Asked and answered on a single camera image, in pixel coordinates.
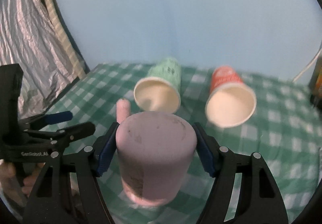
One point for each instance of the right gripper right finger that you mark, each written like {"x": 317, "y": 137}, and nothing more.
{"x": 259, "y": 201}

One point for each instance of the orange juice bottle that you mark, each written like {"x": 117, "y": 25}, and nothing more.
{"x": 315, "y": 85}

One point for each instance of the green paper cup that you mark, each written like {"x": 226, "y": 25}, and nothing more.
{"x": 159, "y": 90}

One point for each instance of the pink plastic mug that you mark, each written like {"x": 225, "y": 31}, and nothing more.
{"x": 154, "y": 152}

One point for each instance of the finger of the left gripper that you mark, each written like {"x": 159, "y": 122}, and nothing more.
{"x": 71, "y": 133}
{"x": 47, "y": 119}

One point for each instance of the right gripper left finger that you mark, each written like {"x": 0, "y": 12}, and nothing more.
{"x": 67, "y": 191}

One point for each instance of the orange paper cup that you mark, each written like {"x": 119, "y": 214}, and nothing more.
{"x": 231, "y": 102}

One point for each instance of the striped beige curtain edge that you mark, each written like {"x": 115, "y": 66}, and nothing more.
{"x": 61, "y": 32}

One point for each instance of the left hand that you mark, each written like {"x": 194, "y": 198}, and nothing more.
{"x": 11, "y": 186}

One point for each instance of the silver foil curtain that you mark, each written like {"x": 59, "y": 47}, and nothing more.
{"x": 32, "y": 35}

